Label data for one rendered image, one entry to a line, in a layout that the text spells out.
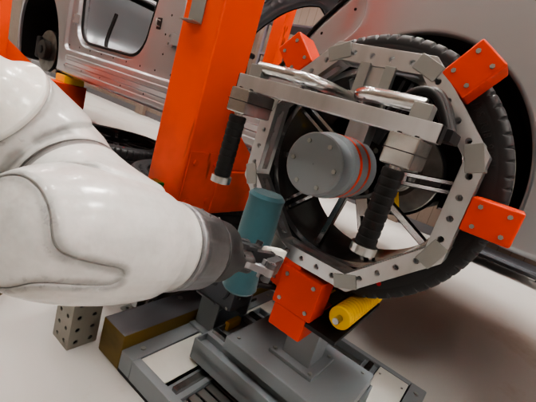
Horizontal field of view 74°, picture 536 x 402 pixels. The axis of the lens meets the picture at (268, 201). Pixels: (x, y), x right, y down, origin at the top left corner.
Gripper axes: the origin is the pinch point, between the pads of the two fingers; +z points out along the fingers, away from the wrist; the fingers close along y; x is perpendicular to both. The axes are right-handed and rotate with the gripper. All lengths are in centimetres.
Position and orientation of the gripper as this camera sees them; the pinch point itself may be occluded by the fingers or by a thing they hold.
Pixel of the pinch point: (272, 257)
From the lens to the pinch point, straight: 59.0
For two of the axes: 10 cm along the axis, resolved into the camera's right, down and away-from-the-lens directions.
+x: -4.1, 9.1, 0.0
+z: 4.1, 1.9, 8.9
